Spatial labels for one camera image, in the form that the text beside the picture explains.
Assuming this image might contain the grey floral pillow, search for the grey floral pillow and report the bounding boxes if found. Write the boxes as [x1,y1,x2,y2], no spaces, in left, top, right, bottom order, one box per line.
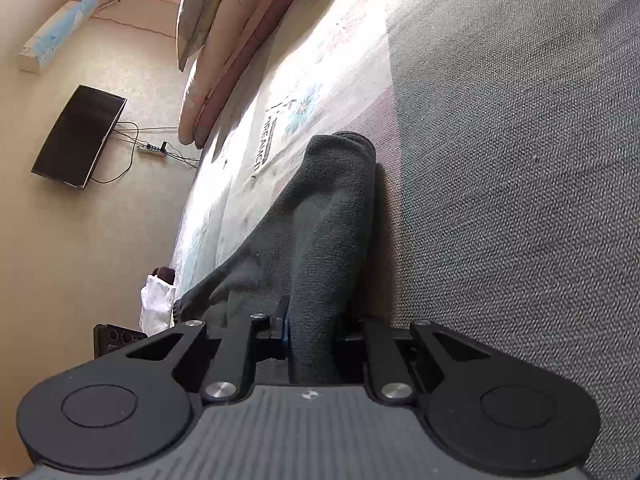
[176,0,221,72]

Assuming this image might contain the pink floral folded quilt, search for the pink floral folded quilt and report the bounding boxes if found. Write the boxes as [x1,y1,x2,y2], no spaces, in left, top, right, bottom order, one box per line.
[178,0,266,148]

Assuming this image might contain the wall air conditioner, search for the wall air conditioner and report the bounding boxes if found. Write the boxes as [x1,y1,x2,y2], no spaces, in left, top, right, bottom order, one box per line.
[17,0,122,74]

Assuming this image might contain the white plush toy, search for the white plush toy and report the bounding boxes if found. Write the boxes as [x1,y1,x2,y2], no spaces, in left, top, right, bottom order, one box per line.
[139,266,176,337]

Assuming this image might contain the white power strip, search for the white power strip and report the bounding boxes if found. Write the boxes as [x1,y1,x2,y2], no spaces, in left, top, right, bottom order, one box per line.
[137,143,168,157]

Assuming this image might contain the black flat television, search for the black flat television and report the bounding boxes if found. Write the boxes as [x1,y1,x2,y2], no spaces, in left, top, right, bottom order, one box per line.
[32,84,127,188]

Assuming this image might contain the dark grey sweatpants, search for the dark grey sweatpants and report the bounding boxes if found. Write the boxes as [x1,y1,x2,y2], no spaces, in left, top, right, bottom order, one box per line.
[172,131,376,384]

